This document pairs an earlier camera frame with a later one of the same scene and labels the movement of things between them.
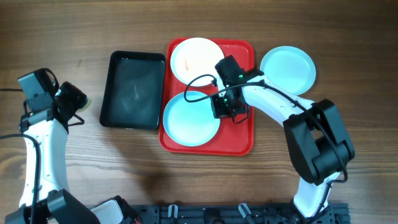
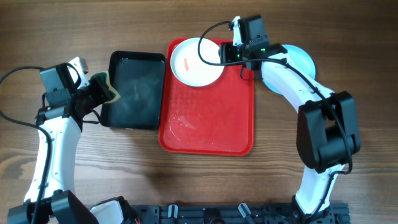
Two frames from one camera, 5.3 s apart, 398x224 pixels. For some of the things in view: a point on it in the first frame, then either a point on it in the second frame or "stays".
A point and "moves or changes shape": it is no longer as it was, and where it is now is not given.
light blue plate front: [189, 119] to [303, 60]
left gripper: [69, 93] to [97, 89]
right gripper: [217, 112] to [225, 52]
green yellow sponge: [86, 106] moves or changes shape
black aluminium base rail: [272, 213] stays
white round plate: [193, 56] stays
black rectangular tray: [134, 92] stays
